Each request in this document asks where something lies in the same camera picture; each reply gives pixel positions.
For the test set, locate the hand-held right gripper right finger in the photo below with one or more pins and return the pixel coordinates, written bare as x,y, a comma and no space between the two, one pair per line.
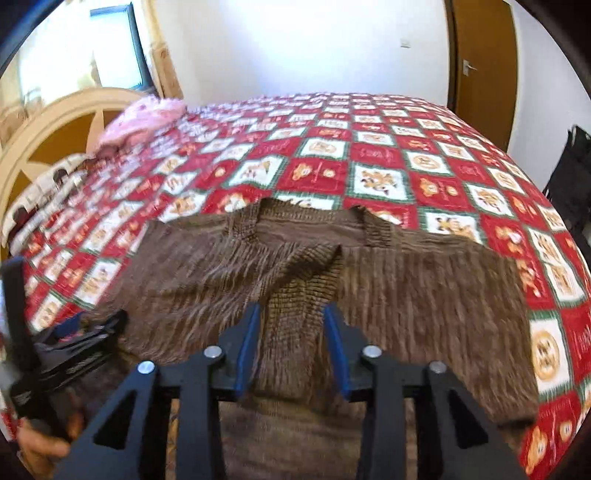
334,342

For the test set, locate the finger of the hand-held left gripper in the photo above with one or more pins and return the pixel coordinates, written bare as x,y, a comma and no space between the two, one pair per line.
92,337

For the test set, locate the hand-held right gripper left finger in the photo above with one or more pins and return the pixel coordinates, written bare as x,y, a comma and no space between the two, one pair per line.
250,341

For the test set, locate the brown knitted sweater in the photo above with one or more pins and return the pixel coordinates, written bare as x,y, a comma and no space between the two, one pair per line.
415,300

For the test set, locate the person's left hand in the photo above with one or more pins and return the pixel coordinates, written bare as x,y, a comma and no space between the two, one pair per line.
42,450

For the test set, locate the white printed pillow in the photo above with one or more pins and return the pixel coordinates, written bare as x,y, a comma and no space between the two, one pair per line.
46,181

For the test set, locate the red printed patchwork blanket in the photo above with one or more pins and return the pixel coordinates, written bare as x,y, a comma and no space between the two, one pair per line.
323,152

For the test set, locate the pink pillow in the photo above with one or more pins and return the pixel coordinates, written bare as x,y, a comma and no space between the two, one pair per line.
143,117

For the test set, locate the cream wooden headboard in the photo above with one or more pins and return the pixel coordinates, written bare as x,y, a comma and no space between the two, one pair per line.
60,110

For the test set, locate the dark framed window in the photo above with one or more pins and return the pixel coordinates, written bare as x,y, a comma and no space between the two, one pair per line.
139,50

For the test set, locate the brown wooden door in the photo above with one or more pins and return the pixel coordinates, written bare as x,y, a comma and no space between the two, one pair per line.
485,92

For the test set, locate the black folding chair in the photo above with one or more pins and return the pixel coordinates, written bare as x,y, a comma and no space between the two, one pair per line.
577,175

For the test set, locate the cream wooden post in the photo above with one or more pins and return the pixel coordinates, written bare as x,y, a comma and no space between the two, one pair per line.
164,60

